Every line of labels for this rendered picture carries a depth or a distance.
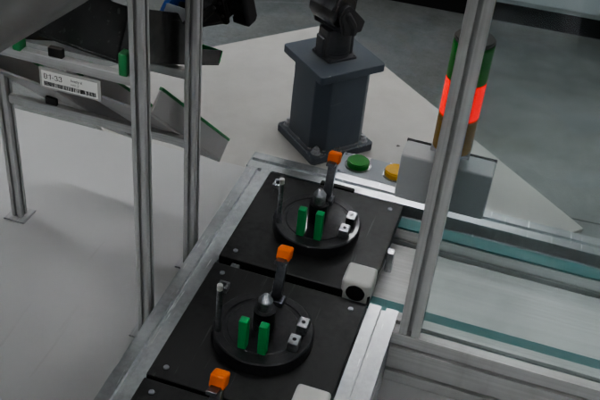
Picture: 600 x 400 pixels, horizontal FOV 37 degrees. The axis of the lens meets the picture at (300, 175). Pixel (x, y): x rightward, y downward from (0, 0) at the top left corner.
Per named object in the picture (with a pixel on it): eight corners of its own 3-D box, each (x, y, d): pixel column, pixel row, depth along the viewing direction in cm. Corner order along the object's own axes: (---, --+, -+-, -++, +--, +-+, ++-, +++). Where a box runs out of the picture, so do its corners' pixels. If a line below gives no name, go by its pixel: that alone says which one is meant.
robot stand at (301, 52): (335, 114, 195) (345, 30, 183) (372, 149, 185) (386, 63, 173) (276, 129, 188) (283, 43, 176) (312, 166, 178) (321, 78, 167)
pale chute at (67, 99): (79, 118, 162) (90, 95, 163) (140, 142, 158) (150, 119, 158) (-13, 66, 136) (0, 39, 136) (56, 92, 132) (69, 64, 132)
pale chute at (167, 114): (156, 137, 159) (166, 114, 160) (220, 162, 155) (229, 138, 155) (77, 87, 133) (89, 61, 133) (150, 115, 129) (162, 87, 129)
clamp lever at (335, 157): (322, 193, 149) (331, 149, 147) (334, 196, 148) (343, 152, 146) (317, 198, 145) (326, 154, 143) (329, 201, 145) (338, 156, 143)
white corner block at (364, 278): (346, 279, 139) (349, 260, 137) (375, 287, 138) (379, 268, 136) (338, 299, 135) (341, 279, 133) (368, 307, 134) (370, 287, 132)
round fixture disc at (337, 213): (287, 194, 152) (288, 184, 151) (368, 214, 149) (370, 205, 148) (260, 244, 141) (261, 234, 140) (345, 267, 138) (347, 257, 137)
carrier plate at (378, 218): (269, 180, 158) (270, 170, 157) (402, 214, 153) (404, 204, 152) (218, 264, 139) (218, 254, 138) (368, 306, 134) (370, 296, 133)
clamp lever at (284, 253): (271, 292, 129) (281, 243, 127) (285, 296, 128) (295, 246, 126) (264, 301, 125) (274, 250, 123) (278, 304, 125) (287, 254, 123)
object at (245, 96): (331, 33, 232) (332, 23, 230) (579, 239, 171) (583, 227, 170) (65, 86, 201) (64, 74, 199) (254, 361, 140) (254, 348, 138)
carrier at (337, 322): (214, 270, 138) (216, 206, 131) (365, 313, 133) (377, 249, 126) (145, 385, 119) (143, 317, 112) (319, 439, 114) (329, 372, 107)
